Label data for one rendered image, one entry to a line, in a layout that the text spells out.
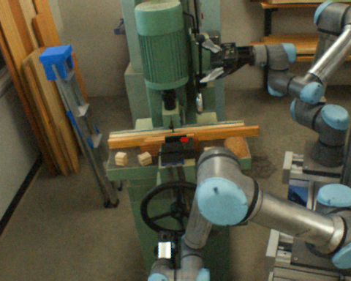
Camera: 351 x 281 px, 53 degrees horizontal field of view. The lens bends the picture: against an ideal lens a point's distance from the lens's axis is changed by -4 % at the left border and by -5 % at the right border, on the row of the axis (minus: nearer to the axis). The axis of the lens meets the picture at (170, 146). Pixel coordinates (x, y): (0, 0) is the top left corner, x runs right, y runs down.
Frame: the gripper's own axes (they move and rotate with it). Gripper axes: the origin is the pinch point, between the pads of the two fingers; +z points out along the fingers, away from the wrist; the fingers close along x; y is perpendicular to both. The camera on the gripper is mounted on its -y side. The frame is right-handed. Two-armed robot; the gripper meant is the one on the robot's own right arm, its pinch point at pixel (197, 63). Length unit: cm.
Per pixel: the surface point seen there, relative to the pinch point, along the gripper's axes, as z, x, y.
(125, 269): 51, 83, -101
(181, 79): 6.3, 2.4, -8.5
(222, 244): -6, 69, -62
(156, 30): 13.4, -10.4, 8.5
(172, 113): 11.6, 12.2, -20.5
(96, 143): 68, 2, -109
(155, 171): 20.8, 34.6, -26.3
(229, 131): -12.0, 19.0, -32.6
